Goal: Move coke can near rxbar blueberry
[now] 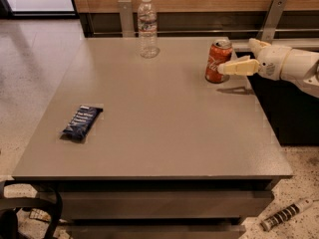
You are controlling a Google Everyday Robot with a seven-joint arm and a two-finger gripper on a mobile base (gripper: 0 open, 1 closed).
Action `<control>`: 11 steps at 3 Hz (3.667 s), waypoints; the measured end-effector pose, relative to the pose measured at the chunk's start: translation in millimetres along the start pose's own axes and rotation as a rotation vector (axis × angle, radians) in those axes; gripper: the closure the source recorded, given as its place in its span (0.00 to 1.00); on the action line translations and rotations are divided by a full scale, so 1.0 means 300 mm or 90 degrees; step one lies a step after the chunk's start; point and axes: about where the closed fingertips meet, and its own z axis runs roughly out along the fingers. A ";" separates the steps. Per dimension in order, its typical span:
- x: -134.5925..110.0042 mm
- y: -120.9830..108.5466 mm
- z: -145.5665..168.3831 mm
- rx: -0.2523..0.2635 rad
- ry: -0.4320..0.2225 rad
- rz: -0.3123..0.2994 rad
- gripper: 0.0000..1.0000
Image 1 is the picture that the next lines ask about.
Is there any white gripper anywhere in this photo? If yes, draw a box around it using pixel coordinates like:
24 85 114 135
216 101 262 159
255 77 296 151
217 38 291 81

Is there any red coke can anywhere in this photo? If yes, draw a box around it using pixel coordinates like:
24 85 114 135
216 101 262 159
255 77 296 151
205 39 232 84

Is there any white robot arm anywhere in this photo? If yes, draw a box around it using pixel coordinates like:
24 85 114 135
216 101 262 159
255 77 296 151
217 39 319 98

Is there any blue rxbar blueberry bar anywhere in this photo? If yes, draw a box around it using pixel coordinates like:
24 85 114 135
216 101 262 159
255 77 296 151
62 106 103 141

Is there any clear plastic water bottle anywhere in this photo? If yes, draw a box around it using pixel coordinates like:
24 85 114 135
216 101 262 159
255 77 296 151
138 0 160 59

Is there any white power strip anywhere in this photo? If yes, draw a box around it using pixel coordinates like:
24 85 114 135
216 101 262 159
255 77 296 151
260 198 314 232

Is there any grey upper drawer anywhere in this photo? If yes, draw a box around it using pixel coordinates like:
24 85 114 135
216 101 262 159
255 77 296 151
60 191 273 220

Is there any grey drawer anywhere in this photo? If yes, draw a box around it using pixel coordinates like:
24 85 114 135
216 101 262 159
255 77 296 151
60 191 273 220
67 225 245 239

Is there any grey lower drawer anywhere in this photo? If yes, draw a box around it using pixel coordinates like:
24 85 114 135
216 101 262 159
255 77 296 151
67 225 245 239

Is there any black office chair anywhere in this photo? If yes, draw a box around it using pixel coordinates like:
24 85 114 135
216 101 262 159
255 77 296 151
0 180 63 239

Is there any right metal bracket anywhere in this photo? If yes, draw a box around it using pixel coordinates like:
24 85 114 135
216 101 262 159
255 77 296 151
256 0 288 43

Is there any metal bracket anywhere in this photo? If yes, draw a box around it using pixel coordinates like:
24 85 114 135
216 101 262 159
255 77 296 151
118 0 136 38
256 0 288 43

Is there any left metal bracket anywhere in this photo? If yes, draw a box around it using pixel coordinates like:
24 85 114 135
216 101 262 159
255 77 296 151
118 0 136 38

